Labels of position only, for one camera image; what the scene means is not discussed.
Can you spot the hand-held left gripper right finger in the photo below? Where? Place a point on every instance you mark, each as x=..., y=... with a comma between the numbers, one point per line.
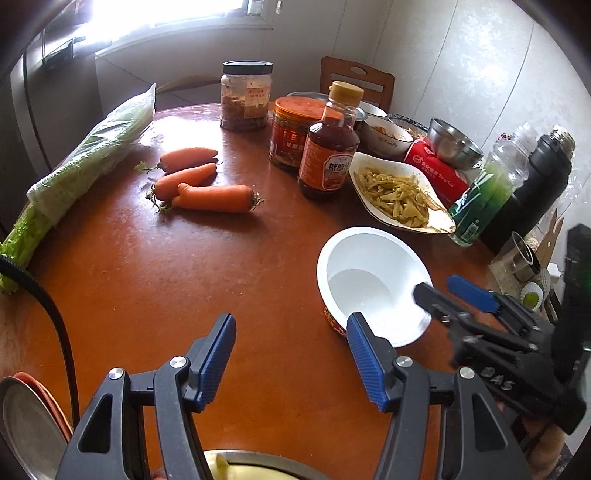
x=369, y=364

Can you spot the white paper bowl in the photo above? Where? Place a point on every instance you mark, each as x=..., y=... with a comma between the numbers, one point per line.
x=369, y=281

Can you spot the small metal cup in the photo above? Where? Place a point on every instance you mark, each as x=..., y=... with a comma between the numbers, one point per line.
x=524, y=256

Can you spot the window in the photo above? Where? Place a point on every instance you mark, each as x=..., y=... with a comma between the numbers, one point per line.
x=175, y=9

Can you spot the red sauce jar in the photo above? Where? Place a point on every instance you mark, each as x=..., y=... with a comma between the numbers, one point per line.
x=291, y=134

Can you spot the person's right hand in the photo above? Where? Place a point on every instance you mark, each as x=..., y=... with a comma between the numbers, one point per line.
x=547, y=452

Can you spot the round metal plate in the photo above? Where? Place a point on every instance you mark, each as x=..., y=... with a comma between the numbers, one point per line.
x=30, y=429

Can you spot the wooden utensil holder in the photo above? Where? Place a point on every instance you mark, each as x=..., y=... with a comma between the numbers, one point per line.
x=551, y=240

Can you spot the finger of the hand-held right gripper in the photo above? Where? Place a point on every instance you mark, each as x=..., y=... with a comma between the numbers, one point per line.
x=471, y=293
x=489, y=350

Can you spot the white ceramic bowl with food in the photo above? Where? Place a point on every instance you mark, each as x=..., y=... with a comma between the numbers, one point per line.
x=385, y=136

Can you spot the red tissue box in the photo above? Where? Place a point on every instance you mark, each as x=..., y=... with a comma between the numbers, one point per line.
x=438, y=177

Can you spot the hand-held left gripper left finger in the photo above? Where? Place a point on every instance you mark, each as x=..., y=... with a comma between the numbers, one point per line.
x=212, y=364

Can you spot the carrot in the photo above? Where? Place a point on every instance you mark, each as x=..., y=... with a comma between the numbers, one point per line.
x=184, y=180
x=187, y=158
x=217, y=197

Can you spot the celery bunch in plastic bag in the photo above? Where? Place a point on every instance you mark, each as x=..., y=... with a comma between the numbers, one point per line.
x=87, y=157

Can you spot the clear jar with black lid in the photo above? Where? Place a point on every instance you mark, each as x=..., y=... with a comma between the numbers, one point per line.
x=244, y=97

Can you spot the white paper cup liner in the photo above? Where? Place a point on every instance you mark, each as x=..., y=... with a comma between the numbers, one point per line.
x=533, y=295

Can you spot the white plate of pickled vegetables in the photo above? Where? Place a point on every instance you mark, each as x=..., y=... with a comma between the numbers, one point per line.
x=397, y=194

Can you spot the dark vinegar bottle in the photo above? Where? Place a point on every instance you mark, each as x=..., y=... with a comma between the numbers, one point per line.
x=328, y=152

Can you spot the clear plastic bottle green label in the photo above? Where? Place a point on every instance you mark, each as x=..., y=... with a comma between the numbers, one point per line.
x=489, y=189

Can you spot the patterned ceramic plate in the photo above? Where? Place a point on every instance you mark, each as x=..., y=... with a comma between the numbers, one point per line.
x=411, y=124

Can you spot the black thermos flask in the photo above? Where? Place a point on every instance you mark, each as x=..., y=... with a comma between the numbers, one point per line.
x=531, y=184

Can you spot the grey refrigerator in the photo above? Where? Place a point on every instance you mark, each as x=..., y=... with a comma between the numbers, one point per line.
x=41, y=106

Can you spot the small metal bowl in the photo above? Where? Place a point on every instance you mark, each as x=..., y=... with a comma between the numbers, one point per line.
x=455, y=143

